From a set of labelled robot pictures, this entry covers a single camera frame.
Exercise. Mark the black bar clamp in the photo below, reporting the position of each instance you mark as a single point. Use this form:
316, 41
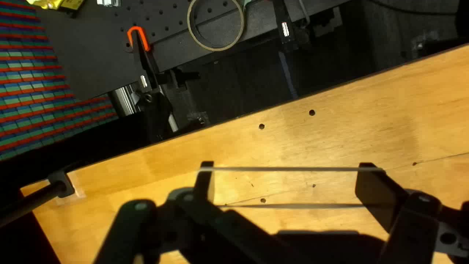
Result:
283, 19

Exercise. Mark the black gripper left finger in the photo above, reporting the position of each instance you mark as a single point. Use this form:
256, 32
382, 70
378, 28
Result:
195, 229

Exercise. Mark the black perforated breadboard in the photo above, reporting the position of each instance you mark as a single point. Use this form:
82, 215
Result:
96, 58

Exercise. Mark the yellow foil object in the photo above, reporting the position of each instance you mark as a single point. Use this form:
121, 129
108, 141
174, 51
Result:
48, 3

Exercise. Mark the striped colourful mat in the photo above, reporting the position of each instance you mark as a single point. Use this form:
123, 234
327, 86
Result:
29, 88

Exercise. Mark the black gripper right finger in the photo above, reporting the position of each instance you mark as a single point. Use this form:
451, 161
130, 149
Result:
415, 224

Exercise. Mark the black stand pole with clamp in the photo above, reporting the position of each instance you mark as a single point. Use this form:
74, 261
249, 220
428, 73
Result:
60, 185

